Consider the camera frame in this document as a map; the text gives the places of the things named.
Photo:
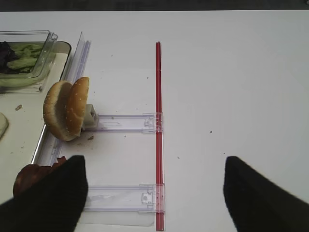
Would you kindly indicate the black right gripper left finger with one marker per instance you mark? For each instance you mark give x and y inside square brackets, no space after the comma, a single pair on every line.
[53,204]

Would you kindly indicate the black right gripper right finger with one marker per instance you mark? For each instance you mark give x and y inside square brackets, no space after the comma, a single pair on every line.
[256,204]

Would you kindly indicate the green lettuce pile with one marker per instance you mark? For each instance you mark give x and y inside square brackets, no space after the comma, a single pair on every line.
[27,65]

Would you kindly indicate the white metal tray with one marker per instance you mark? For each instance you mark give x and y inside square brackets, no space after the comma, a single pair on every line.
[18,144]

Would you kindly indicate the white bun pusher block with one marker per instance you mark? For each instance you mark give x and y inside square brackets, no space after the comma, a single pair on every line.
[90,117]

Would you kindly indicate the bottom bun on tray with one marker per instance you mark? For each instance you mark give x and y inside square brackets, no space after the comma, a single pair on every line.
[4,124]

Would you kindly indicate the sesame bun top rear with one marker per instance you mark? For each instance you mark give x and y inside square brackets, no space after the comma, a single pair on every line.
[76,106]

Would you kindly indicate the sesame bun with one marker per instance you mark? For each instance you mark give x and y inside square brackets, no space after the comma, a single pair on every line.
[54,111]
[76,106]

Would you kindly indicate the sesame bun top front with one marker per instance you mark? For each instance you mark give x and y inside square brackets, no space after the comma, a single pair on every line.
[54,111]

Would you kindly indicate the small food crumb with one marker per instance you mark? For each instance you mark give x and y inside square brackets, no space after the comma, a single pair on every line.
[18,107]

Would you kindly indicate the right red strip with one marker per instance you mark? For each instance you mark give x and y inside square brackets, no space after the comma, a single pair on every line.
[159,141]

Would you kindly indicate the clear plastic container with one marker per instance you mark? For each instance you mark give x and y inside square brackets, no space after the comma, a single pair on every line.
[48,54]

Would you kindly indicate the purple cabbage pile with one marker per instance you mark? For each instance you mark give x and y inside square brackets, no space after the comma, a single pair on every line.
[6,55]

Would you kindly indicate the lower right clear rail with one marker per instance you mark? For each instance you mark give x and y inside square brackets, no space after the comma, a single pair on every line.
[144,198]

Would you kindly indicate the clear rail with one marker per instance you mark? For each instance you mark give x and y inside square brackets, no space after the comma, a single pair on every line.
[144,198]
[145,123]

